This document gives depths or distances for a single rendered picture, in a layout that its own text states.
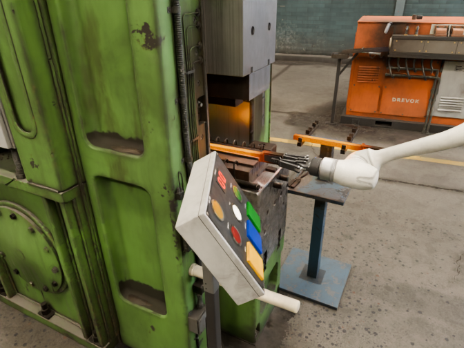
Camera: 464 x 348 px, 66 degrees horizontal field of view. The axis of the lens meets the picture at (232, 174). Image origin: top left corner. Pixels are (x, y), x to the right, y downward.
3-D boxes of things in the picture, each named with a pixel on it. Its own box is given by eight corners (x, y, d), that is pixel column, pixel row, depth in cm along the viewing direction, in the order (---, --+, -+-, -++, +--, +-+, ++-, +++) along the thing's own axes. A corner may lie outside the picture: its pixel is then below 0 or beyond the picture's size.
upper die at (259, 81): (269, 88, 146) (270, 63, 141) (249, 101, 130) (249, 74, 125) (183, 79, 163) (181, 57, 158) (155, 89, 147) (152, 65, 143)
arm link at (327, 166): (336, 176, 145) (322, 172, 148) (340, 155, 141) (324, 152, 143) (331, 186, 138) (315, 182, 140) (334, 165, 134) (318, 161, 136)
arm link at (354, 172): (330, 187, 137) (337, 179, 148) (373, 197, 130) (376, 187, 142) (335, 160, 133) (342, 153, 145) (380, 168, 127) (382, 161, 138)
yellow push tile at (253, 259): (263, 260, 98) (249, 240, 95) (264, 279, 91) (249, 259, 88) (257, 262, 98) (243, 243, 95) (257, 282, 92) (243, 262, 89)
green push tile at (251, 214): (259, 217, 115) (248, 200, 112) (260, 231, 108) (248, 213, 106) (255, 219, 116) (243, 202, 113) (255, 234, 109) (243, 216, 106)
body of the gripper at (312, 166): (317, 180, 140) (294, 175, 144) (322, 171, 147) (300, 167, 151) (319, 163, 137) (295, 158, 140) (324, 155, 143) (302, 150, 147)
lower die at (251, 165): (266, 166, 162) (267, 149, 158) (248, 186, 146) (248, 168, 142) (188, 150, 179) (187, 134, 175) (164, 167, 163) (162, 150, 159)
